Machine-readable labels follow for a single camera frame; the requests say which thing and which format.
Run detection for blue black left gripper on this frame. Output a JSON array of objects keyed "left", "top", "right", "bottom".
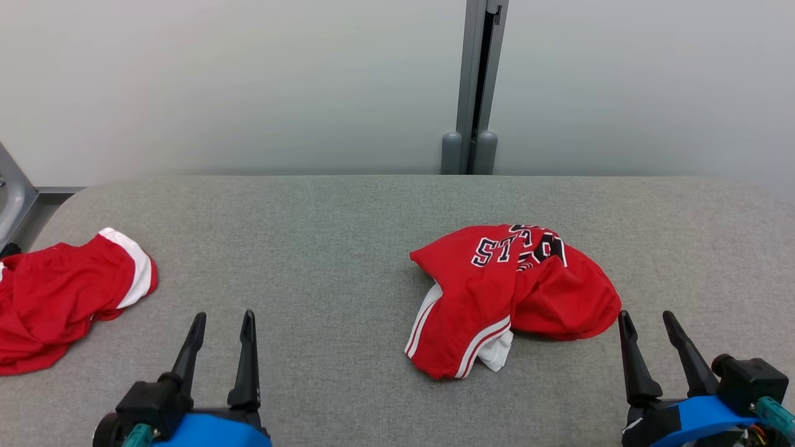
[{"left": 152, "top": 310, "right": 273, "bottom": 447}]

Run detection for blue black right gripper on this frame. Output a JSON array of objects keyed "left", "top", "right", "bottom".
[{"left": 619, "top": 310, "right": 761, "bottom": 447}]

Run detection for red shorts with white stripe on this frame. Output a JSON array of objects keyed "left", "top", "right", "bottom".
[{"left": 0, "top": 227, "right": 158, "bottom": 377}]

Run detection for red jersey with white trim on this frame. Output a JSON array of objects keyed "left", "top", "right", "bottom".
[{"left": 405, "top": 223, "right": 622, "bottom": 381}]

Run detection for teal-plug left camera cable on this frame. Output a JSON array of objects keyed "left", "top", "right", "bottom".
[{"left": 122, "top": 424, "right": 153, "bottom": 447}]

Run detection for teal-plug camera cable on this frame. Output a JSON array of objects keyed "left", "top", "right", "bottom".
[
  {"left": 122, "top": 424, "right": 153, "bottom": 447},
  {"left": 755, "top": 397, "right": 795, "bottom": 438}
]

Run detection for teal-plug right camera cable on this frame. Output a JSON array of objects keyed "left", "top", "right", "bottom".
[{"left": 755, "top": 397, "right": 795, "bottom": 438}]

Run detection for grey slanted partition post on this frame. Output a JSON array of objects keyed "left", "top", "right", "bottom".
[{"left": 0, "top": 143, "right": 84, "bottom": 250}]

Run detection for grey upright partition post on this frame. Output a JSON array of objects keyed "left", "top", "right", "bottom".
[{"left": 455, "top": 0, "right": 510, "bottom": 176}]

